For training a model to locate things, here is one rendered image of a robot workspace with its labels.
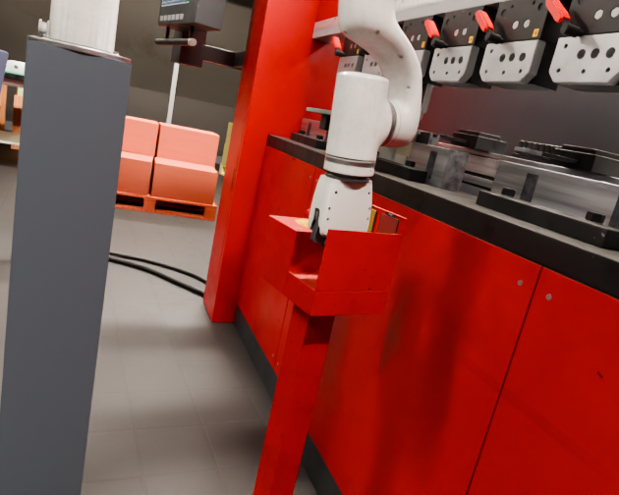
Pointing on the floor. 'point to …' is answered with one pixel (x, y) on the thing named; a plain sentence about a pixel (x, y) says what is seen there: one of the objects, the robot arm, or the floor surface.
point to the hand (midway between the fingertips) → (333, 262)
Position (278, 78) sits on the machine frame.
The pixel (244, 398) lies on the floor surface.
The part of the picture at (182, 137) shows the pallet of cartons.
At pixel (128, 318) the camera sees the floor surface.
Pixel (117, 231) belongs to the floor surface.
